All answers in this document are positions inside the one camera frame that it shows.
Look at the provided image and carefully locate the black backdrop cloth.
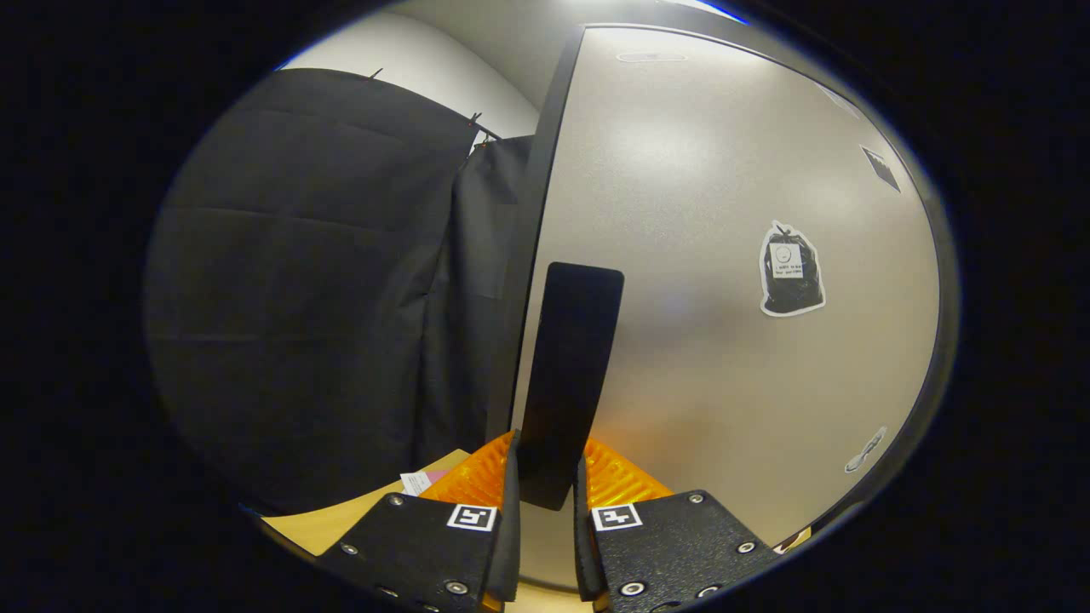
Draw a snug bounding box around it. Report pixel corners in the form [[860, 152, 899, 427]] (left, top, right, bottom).
[[143, 66, 537, 517]]

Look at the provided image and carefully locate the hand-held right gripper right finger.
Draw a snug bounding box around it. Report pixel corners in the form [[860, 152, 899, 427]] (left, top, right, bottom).
[[572, 438, 781, 613]]

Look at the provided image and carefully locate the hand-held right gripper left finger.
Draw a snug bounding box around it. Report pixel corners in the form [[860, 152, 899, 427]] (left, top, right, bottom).
[[317, 430, 522, 613]]

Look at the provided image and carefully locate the black cabinet door handle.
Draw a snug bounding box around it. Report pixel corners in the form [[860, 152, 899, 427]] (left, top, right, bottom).
[[516, 261, 626, 513]]

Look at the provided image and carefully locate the beige cabinet door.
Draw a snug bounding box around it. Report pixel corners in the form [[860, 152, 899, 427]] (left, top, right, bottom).
[[509, 26, 943, 590]]

